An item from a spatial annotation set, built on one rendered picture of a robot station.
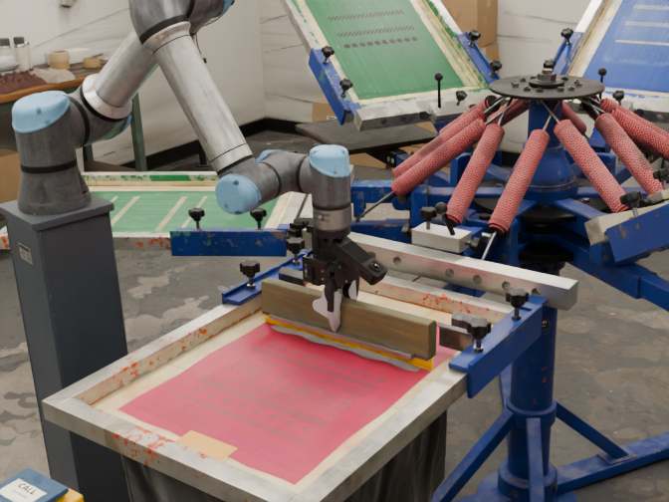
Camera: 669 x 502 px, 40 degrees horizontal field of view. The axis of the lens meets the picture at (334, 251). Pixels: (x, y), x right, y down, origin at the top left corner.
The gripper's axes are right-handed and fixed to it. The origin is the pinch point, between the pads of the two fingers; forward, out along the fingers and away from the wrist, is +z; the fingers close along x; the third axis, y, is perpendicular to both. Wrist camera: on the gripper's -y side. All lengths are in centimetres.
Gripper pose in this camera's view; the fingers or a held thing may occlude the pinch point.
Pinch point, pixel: (343, 322)
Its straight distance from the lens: 185.2
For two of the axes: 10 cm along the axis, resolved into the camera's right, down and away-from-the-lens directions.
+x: -5.9, 3.2, -7.5
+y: -8.1, -1.9, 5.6
